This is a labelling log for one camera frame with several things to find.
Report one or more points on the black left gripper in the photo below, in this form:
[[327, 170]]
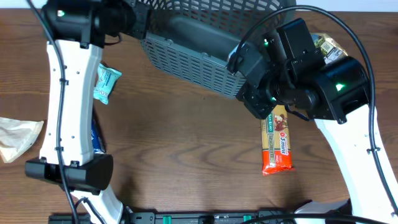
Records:
[[140, 33]]

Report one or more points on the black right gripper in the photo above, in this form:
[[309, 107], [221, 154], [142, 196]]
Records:
[[248, 98]]

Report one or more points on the grey plastic slotted basket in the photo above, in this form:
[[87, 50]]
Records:
[[192, 39]]

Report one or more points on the orange spaghetti packet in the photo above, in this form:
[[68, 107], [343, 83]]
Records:
[[276, 148]]

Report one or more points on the gold foil food pouch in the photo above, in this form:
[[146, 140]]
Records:
[[330, 49]]

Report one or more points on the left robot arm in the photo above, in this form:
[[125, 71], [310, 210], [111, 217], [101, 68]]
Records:
[[76, 32]]

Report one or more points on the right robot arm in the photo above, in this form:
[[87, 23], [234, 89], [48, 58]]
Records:
[[291, 70]]

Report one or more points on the teal snack packet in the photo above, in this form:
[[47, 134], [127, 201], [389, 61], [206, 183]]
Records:
[[107, 77]]

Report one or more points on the Kleenex tissue multipack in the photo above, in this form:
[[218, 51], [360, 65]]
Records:
[[96, 139]]

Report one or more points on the crumpled beige paper bag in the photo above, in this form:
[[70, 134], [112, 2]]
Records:
[[17, 137]]

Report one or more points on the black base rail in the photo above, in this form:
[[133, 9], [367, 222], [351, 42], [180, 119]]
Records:
[[179, 218]]

